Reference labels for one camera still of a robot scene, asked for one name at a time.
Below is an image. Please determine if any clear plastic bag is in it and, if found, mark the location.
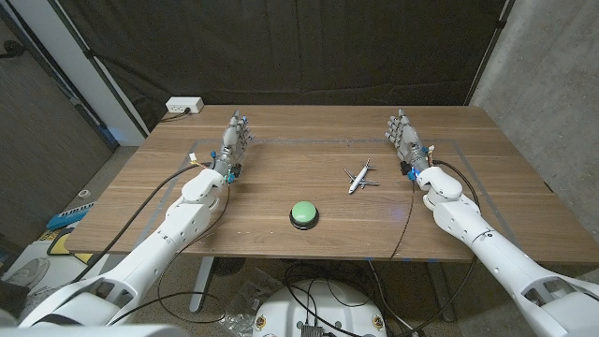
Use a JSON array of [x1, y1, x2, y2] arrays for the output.
[[217, 267, 285, 337]]

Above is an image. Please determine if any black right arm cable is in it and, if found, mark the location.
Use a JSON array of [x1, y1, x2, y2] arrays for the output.
[[387, 159, 481, 337]]

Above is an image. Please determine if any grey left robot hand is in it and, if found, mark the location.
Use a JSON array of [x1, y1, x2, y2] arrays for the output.
[[212, 110, 255, 184]]

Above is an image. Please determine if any white miniature airplane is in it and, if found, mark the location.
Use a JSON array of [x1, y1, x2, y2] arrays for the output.
[[343, 157, 380, 195]]

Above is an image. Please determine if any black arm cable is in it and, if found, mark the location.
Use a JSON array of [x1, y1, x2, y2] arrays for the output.
[[387, 159, 481, 337], [69, 161, 231, 325]]

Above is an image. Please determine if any white table leg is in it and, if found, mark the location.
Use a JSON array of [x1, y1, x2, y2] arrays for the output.
[[189, 256, 215, 314]]

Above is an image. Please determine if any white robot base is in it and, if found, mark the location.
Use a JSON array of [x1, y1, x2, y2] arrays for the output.
[[252, 279, 388, 337]]

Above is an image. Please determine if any black power strip cord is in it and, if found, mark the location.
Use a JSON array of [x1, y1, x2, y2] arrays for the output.
[[159, 108, 192, 124]]

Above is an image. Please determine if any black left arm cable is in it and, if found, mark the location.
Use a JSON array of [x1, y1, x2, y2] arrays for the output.
[[69, 161, 231, 325]]

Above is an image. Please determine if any blue toy keyboard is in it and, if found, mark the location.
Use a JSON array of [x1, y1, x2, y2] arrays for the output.
[[45, 201, 96, 231]]

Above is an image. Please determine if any black backdrop curtain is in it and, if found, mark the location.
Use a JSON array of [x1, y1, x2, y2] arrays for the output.
[[46, 0, 511, 133]]

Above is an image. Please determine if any yellow and white box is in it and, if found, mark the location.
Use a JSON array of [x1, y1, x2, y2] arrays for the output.
[[35, 227, 95, 265]]

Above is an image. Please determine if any green push button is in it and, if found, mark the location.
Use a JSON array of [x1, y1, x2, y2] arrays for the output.
[[288, 200, 320, 231]]

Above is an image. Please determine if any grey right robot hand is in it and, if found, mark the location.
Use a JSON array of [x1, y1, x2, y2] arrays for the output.
[[385, 108, 432, 182]]

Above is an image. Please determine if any white power strip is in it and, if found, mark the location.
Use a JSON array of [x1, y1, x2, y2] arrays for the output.
[[165, 96, 205, 114]]

